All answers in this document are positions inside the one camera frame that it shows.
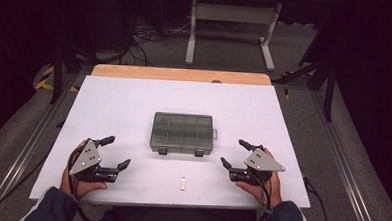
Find yellow black hazard tape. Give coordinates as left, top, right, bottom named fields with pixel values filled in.
left=34, top=64, right=82, bottom=93

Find person's dark lap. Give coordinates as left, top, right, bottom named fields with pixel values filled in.
left=107, top=203, right=259, bottom=221

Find person's right hand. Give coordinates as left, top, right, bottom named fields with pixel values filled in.
left=234, top=145, right=285, bottom=209

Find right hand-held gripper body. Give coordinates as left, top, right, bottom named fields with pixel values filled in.
left=229, top=144, right=287, bottom=188

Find wooden table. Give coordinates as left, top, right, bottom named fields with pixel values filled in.
left=90, top=63, right=273, bottom=87

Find black metal stand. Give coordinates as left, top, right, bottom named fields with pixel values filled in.
left=48, top=38, right=103, bottom=107
left=270, top=10, right=343, bottom=123

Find person's left hand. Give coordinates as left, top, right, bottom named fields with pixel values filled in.
left=59, top=138, right=111, bottom=202

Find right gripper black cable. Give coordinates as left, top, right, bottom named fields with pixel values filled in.
left=245, top=171, right=276, bottom=221

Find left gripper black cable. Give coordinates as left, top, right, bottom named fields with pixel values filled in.
left=64, top=147, right=111, bottom=221

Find aluminium floor rail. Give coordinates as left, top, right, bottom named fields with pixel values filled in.
left=303, top=89, right=391, bottom=221
left=0, top=70, right=86, bottom=221

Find tangle of floor cables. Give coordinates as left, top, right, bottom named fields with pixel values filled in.
left=117, top=16, right=249, bottom=72

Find thin black floor cable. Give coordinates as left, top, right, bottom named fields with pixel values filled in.
left=0, top=150, right=51, bottom=221
left=299, top=173, right=333, bottom=221

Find grey plastic compartment box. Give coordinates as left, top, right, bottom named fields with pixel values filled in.
left=148, top=110, right=220, bottom=158

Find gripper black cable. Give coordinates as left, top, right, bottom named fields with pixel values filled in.
left=245, top=171, right=276, bottom=221
left=64, top=147, right=111, bottom=221

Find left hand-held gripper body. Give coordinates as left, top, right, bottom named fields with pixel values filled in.
left=68, top=137, right=121, bottom=184

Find pale metal table frame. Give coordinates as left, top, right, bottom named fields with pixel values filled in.
left=184, top=0, right=283, bottom=72

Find white table board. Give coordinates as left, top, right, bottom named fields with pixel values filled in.
left=29, top=72, right=317, bottom=215

